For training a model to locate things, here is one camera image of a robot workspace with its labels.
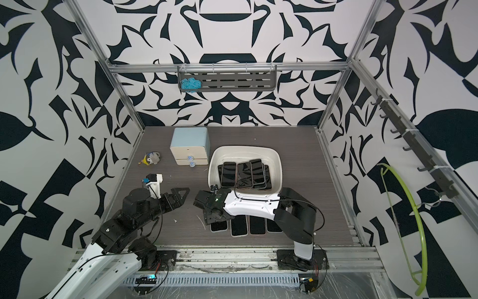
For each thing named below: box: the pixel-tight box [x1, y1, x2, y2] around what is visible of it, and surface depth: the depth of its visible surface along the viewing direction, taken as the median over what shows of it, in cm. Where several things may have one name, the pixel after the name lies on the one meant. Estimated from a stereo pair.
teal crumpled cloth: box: [180, 77, 202, 94], surface depth 93 cm
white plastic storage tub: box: [207, 145, 283, 195], surface depth 101 cm
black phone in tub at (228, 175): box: [221, 161, 237, 188], surface depth 98 cm
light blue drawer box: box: [169, 127, 211, 168], surface depth 97 cm
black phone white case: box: [248, 214, 268, 236], surface depth 83 cm
